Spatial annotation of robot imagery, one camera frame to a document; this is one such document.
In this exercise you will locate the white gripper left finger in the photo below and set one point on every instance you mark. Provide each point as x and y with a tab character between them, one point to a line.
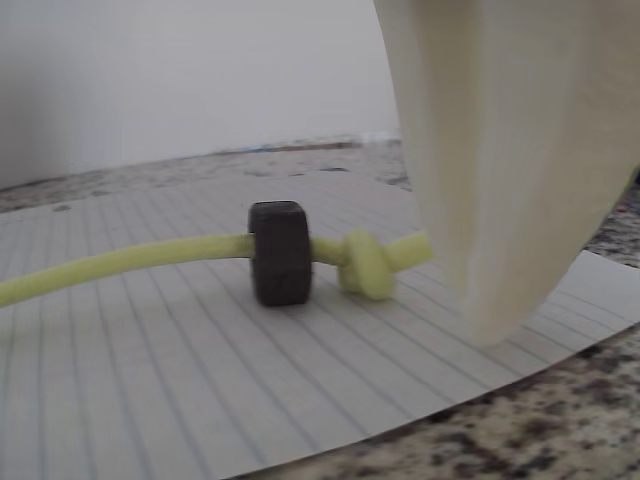
405	75

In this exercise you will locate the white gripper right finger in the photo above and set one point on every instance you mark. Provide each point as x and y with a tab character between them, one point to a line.
510	175

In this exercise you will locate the black stand with green tape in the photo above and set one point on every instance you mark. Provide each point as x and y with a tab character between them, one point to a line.
634	181

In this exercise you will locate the white backdrop board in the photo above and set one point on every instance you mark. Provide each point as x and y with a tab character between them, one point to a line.
175	75

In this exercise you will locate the lined white paper sheet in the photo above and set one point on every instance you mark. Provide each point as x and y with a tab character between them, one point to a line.
200	375

